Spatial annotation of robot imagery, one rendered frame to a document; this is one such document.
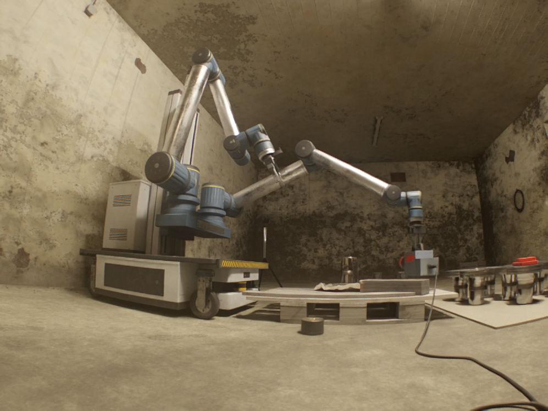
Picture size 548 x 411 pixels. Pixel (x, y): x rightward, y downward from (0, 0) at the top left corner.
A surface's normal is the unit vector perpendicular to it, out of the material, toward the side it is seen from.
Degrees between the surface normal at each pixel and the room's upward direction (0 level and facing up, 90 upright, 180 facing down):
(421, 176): 90
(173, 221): 90
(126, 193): 90
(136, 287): 90
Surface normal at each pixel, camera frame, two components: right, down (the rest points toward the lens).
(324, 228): -0.25, -0.22
